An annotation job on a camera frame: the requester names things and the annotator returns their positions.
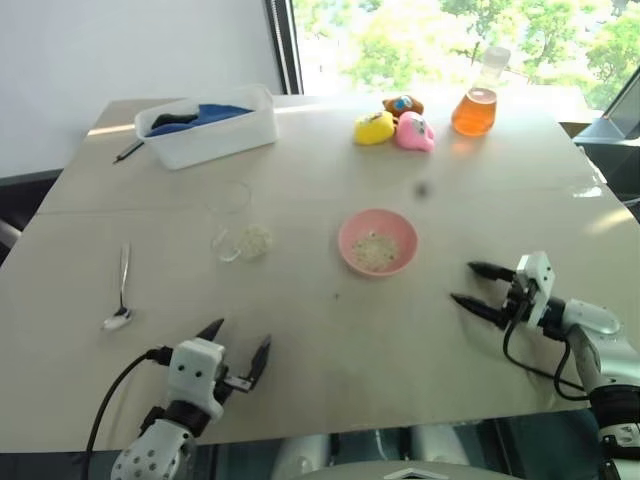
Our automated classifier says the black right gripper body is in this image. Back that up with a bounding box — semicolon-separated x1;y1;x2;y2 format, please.
501;269;533;329

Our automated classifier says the blue cloth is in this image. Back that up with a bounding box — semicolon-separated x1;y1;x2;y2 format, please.
148;101;254;137

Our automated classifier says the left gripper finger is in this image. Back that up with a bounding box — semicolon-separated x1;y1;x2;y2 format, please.
247;334;273;389
195;318;225;343

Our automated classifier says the pink bowl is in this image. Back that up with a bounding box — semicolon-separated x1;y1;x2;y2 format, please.
337;208;420;278

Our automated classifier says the metal spoon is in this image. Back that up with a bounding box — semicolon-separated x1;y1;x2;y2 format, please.
100;241;138;332

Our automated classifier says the black pen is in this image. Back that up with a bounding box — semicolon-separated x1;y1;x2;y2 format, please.
111;139;147;166

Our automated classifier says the white plastic bin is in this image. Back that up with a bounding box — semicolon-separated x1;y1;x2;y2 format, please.
134;84;280;172

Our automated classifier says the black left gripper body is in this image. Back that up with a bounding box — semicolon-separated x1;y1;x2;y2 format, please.
214;362;252;405

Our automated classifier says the flask with orange liquid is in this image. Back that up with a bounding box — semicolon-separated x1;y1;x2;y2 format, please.
450;45;513;137

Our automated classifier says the pink plush toy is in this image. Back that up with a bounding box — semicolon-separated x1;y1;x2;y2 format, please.
393;110;437;151

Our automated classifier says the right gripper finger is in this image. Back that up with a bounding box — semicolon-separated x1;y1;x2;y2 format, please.
450;292;508;329
466;260;516;283

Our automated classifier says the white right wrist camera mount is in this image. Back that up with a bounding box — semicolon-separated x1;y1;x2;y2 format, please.
514;251;558;329

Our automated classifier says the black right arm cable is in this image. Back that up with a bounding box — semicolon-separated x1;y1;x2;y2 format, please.
501;319;592;401

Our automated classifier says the black object in bin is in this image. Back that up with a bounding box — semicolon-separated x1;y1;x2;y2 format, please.
151;112;201;129

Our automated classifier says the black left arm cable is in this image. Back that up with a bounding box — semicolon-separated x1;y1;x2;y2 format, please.
85;346;174;454

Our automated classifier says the dark furniture piece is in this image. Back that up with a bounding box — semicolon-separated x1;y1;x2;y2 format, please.
571;63;640;214

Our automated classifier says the brown plush toy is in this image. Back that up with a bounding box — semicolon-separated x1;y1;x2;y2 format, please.
381;93;426;119

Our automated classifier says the yellow plush toy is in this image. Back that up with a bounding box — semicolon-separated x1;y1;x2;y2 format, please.
353;110;397;148

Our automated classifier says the black window frame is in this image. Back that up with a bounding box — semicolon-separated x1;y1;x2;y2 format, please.
271;0;305;97

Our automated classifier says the silver robot body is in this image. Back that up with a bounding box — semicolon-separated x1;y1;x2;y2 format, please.
272;423;502;480

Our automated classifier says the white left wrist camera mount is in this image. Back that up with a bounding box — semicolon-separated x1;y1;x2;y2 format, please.
167;338;227;419

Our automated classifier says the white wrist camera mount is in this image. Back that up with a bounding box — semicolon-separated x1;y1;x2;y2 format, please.
167;338;227;419
514;251;558;329

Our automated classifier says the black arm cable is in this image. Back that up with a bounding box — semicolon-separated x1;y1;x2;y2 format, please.
501;319;592;401
85;346;174;454

